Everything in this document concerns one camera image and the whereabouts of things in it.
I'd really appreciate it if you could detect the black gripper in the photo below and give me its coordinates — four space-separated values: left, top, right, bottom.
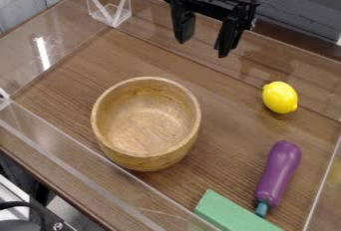
167 0 259 58

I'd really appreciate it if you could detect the purple toy eggplant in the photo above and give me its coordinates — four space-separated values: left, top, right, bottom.
255 140 301 218

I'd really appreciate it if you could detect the brown wooden bowl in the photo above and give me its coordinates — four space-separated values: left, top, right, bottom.
91 77 200 171

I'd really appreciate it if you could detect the yellow toy lemon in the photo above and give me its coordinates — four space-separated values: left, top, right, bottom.
262 82 298 115

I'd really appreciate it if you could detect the green rectangular block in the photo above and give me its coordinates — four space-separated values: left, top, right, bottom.
194 189 283 231

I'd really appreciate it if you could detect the clear acrylic corner bracket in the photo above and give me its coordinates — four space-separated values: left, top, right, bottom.
85 0 132 28

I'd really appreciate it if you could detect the clear acrylic tray wall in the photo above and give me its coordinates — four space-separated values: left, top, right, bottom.
0 0 341 231

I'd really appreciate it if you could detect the black cable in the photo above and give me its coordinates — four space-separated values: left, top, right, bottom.
0 200 48 231

